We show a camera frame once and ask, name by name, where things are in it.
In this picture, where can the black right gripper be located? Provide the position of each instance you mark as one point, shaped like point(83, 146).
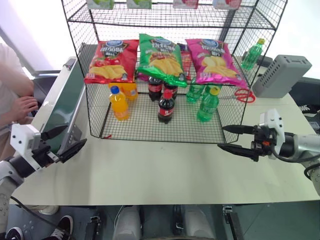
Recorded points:
point(261, 143)

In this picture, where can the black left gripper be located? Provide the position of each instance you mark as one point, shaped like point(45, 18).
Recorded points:
point(43, 153)

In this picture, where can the person's bare forearm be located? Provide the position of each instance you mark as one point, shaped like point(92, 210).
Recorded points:
point(23, 85)

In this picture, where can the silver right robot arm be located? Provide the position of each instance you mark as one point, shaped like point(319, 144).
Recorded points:
point(302, 147)

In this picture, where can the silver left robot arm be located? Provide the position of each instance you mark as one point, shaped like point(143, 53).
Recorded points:
point(10, 175)

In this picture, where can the person's bare hand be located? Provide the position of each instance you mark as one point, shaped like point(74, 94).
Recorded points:
point(23, 107)

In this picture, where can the green soda bottle yellow cap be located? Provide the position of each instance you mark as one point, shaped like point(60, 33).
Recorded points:
point(251, 56)
point(208, 107)

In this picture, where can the small red clip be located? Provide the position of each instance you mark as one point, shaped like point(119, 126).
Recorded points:
point(108, 136)

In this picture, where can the dark grey chair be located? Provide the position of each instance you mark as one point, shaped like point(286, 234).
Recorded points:
point(45, 86)

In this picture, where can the orange soda bottle blue cap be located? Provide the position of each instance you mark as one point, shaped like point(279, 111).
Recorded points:
point(119, 106)

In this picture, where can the grey perforated plastic box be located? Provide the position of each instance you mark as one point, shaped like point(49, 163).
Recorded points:
point(281, 75)

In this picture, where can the cola bottle red cap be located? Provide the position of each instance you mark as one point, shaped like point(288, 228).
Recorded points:
point(165, 108)

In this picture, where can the pink potato chips bag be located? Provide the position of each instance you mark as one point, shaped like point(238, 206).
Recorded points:
point(215, 62)

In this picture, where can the person's white shirt torso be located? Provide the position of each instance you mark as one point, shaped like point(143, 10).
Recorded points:
point(7, 75)

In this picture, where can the black canvas sneaker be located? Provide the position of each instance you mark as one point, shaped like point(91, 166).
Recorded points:
point(61, 228)
point(14, 233)

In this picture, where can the small red snack bag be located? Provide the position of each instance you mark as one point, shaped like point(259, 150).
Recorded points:
point(185, 63)

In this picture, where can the white rounded robot leg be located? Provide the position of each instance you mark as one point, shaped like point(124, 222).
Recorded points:
point(200, 222)
point(127, 222)

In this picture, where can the red potato chips bag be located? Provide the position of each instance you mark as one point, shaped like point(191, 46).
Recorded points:
point(112, 62)

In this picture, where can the green potato chips bag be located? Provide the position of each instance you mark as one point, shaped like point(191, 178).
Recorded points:
point(160, 60)

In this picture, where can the pink drink carton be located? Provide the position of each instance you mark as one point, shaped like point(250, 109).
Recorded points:
point(186, 3)
point(227, 3)

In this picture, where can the green drink carton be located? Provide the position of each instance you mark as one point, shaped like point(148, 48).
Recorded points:
point(100, 3)
point(139, 3)

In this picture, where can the green conveyor belt white frame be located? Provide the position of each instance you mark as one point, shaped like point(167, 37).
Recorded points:
point(65, 105)

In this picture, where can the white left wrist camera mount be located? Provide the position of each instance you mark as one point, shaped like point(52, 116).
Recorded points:
point(23, 140)

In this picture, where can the black table bracket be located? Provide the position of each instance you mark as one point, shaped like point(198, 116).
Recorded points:
point(232, 222)
point(95, 226)

